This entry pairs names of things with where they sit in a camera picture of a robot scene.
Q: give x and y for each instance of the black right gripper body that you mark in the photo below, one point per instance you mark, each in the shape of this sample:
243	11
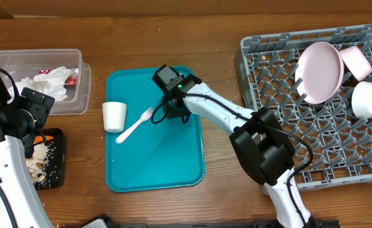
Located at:
175	109

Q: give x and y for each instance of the white plastic fork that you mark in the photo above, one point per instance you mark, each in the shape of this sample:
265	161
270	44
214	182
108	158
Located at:
144	117

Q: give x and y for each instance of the white paper cup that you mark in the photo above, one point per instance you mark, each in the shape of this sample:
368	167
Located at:
114	115

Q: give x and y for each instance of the red snack wrapper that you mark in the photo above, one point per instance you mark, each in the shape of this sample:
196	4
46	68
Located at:
70	81

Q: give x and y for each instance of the white napkin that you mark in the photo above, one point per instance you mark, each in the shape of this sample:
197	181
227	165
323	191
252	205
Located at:
51	84

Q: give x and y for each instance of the orange carrot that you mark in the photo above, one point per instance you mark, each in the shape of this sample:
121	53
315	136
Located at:
40	139

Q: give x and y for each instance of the large pink plate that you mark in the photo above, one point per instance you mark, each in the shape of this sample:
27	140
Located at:
320	72

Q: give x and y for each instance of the pink bowl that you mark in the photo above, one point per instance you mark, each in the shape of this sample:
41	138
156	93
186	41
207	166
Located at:
356	62

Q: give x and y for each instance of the white bowl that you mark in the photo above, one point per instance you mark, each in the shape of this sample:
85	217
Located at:
362	100

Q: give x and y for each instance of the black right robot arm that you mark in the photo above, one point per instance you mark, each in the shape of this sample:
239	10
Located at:
263	148

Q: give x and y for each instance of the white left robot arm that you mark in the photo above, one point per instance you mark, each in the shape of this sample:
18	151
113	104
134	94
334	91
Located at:
22	115

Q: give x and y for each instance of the clear plastic waste bin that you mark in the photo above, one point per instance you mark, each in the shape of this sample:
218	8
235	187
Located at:
27	63

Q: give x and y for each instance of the black food waste tray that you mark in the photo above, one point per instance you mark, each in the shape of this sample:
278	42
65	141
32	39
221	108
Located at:
55	169

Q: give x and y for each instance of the teal plastic serving tray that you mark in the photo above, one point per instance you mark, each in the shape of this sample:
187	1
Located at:
155	156

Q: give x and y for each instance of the pile of white rice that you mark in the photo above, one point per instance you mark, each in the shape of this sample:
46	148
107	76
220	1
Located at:
40	155

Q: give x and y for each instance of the pile of peanuts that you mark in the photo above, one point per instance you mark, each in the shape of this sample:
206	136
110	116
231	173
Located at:
36	171

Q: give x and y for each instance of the grey plastic dish rack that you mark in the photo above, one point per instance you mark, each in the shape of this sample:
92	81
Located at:
341	143

